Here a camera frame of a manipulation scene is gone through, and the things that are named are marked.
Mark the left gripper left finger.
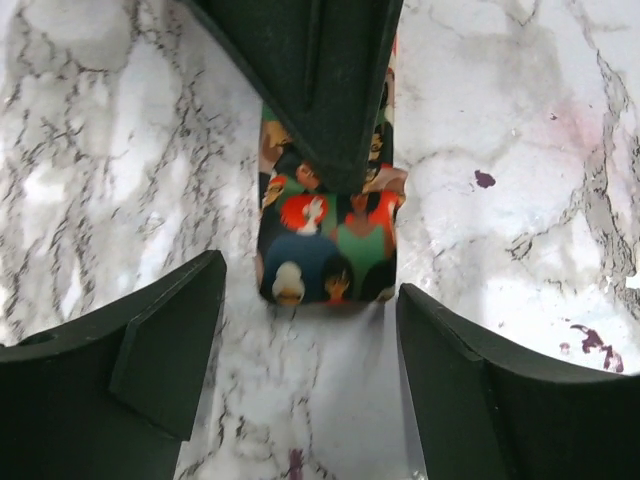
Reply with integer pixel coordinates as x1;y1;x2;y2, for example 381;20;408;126
1;250;227;479

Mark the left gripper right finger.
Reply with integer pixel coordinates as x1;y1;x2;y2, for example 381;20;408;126
396;283;639;479

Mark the colourful patterned necktie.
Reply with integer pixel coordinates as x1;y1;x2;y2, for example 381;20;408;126
256;58;407;306

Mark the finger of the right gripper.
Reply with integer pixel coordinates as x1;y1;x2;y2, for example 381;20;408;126
186;0;403;193

